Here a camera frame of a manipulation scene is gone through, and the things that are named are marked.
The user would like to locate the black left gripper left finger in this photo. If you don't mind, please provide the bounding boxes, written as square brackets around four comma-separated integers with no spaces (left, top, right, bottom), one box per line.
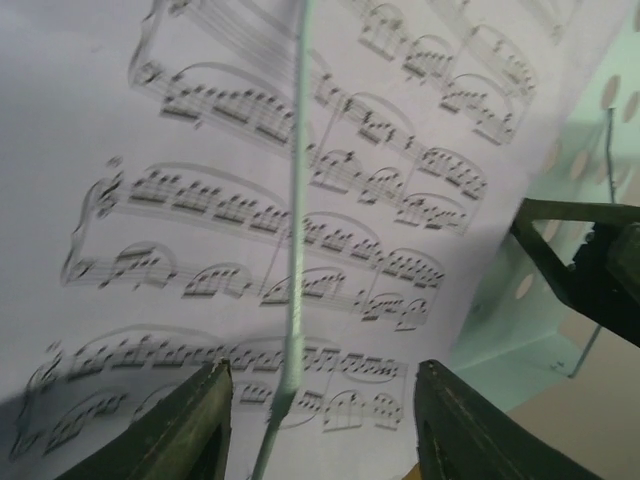
[59,360,233,480]

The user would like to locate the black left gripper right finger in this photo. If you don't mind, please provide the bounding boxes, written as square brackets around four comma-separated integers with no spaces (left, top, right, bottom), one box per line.
[413,360,598,480]

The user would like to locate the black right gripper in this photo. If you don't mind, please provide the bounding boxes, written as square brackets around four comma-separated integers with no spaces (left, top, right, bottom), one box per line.
[510,198,639,347]

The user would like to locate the light blue music stand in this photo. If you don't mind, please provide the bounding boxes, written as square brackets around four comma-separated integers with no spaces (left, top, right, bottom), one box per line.
[247,0,640,480]

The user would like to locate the sheet music papers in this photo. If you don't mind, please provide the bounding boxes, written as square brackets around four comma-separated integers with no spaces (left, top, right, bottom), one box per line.
[1,1,632,479]

